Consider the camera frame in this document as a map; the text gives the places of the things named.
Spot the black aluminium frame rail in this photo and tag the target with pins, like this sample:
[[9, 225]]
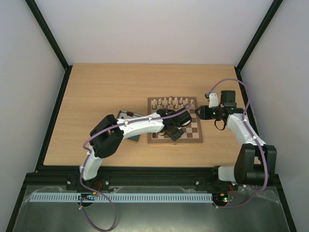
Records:
[[201, 179]]

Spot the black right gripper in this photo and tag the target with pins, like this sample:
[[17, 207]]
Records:
[[203, 112]]

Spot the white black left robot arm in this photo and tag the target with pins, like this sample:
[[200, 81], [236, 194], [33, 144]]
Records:
[[110, 132]]

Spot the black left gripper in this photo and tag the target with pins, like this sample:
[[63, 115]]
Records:
[[175, 137]]

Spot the wooden chess board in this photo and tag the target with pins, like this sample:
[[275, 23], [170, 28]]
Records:
[[176, 110]]

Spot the light blue slotted cable duct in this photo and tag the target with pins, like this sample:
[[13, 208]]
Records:
[[122, 198]]

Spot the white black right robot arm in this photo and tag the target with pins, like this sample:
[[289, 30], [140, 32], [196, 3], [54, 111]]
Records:
[[255, 164]]

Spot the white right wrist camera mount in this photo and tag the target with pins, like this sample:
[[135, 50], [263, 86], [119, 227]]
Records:
[[213, 100]]

